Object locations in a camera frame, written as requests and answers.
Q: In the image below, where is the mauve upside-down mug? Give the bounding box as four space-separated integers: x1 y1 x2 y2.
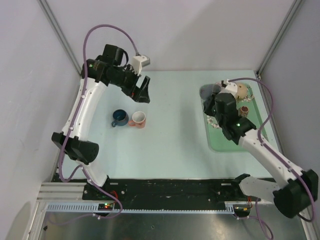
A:
199 84 221 101

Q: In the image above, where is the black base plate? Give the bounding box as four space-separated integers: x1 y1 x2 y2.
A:
82 178 248 211

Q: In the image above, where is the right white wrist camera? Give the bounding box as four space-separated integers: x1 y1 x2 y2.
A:
219 79 238 98

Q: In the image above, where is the tan ceramic teapot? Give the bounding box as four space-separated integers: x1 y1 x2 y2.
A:
236 82 248 101

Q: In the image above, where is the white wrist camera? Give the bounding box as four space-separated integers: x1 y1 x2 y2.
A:
130 55 151 75
219 79 238 98

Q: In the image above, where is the salmon pink mug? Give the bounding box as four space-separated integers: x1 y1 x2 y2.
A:
128 111 146 129

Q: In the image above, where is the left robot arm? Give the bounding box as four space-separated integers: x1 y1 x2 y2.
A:
51 44 150 200

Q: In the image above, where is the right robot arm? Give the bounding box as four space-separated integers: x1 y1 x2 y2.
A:
203 92 319 218

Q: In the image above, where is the blue mug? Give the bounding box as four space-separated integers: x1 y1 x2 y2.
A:
111 109 129 128

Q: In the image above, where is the brown striped cup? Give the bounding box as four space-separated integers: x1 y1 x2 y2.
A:
239 106 249 118

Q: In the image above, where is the aluminium frame post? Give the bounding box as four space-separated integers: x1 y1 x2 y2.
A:
37 0 82 76
255 0 305 80

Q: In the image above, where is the green floral tray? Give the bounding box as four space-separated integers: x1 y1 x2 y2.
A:
203 82 265 153

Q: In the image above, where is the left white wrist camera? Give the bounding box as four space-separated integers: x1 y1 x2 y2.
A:
130 55 151 75

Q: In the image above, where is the grey cable duct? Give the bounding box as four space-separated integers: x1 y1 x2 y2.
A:
46 202 235 214

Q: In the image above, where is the left aluminium frame post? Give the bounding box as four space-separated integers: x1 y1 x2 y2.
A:
37 0 82 76

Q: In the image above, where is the right aluminium frame post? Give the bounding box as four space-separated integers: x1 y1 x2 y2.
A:
255 0 305 80

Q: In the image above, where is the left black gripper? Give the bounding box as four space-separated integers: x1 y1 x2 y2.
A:
109 64 150 103

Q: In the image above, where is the small circuit board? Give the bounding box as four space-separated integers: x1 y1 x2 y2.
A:
98 203 114 211

